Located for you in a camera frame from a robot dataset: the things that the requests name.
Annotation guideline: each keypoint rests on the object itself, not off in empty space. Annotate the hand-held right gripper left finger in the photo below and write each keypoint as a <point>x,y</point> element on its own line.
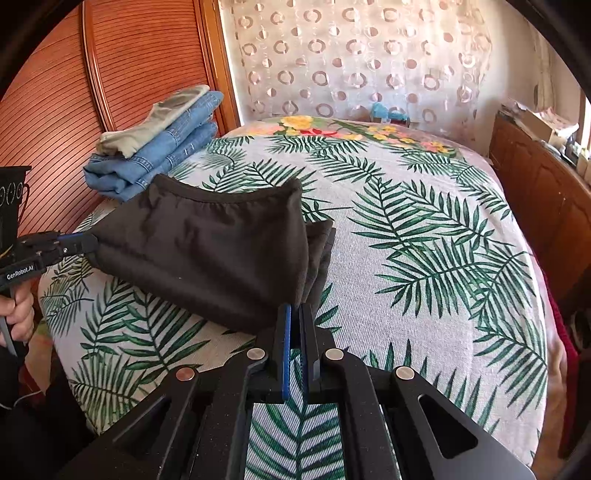
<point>286,350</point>

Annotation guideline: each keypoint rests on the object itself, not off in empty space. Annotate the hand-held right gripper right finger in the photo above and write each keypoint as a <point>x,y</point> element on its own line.
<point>306,350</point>

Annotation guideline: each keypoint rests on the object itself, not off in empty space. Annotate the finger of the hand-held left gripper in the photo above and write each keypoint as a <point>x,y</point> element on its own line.
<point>76,242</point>

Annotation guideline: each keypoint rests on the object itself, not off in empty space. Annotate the black pants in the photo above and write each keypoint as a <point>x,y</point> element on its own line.
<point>207,249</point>

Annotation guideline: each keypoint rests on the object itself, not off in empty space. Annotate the folded beige pants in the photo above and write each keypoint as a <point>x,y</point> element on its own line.
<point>152,124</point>

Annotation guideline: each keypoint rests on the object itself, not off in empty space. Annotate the person's left hand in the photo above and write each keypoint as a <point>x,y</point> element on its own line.
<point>18,316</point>

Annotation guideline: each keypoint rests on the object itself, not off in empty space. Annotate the folded blue jeans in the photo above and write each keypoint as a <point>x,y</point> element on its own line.
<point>138,177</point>
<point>184,122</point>

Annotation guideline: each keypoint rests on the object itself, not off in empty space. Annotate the leaf print bed sheet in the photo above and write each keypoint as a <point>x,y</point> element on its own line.
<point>415,258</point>

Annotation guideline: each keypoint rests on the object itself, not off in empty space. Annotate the wooden slatted headboard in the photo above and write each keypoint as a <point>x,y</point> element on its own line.
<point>92,83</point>

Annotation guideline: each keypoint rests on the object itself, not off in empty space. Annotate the floral blanket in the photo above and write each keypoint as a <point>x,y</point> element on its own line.
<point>323,129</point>

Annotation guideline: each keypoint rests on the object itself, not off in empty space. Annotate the blue plush toy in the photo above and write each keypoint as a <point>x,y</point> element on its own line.
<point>388,113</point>

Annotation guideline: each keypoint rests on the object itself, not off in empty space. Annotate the wooden cabinet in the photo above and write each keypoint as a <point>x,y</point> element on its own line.
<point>540,184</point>

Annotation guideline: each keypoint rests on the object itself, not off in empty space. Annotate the circle pattern sheer curtain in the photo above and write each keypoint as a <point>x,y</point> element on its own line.
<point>360,55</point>

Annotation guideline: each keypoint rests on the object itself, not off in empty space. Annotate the cardboard box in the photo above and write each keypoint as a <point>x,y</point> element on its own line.
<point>538,124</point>

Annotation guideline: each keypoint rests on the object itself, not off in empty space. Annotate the beige window curtain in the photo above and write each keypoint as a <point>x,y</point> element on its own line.
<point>542,69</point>

